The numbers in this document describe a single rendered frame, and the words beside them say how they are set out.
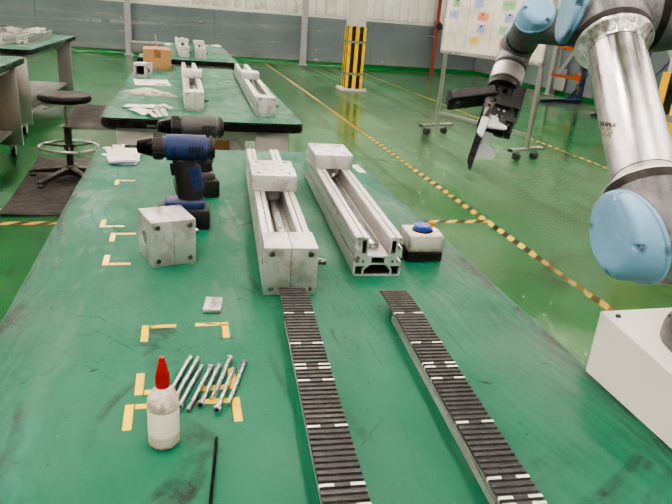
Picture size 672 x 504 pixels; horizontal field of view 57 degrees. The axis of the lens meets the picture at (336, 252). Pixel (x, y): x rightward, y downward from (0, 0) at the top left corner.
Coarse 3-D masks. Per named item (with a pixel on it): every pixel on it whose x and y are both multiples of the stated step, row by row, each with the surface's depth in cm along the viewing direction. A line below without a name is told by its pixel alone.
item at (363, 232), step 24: (312, 168) 185; (336, 192) 154; (360, 192) 156; (336, 216) 145; (360, 216) 146; (384, 216) 138; (336, 240) 145; (360, 240) 124; (384, 240) 130; (360, 264) 126; (384, 264) 127
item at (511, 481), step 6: (528, 474) 69; (486, 480) 69; (492, 480) 68; (498, 480) 68; (504, 480) 68; (510, 480) 68; (516, 480) 69; (522, 480) 69; (528, 480) 69; (492, 486) 67; (498, 486) 67; (504, 486) 67; (510, 486) 67; (516, 486) 68; (522, 486) 68; (528, 486) 68; (534, 486) 68
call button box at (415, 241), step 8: (400, 232) 142; (408, 232) 137; (416, 232) 137; (424, 232) 137; (432, 232) 138; (440, 232) 138; (408, 240) 136; (416, 240) 136; (424, 240) 136; (432, 240) 136; (440, 240) 136; (408, 248) 136; (416, 248) 136; (424, 248) 137; (432, 248) 137; (440, 248) 137; (408, 256) 137; (416, 256) 137; (424, 256) 137; (432, 256) 138; (440, 256) 138
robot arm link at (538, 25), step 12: (528, 0) 132; (540, 0) 132; (528, 12) 131; (540, 12) 131; (552, 12) 132; (516, 24) 135; (528, 24) 132; (540, 24) 131; (552, 24) 134; (516, 36) 137; (528, 36) 135; (540, 36) 135; (552, 36) 135; (516, 48) 140; (528, 48) 139
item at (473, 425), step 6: (474, 420) 78; (480, 420) 78; (486, 420) 78; (492, 420) 78; (456, 426) 77; (462, 426) 77; (468, 426) 77; (474, 426) 77; (480, 426) 77; (486, 426) 77; (492, 426) 77
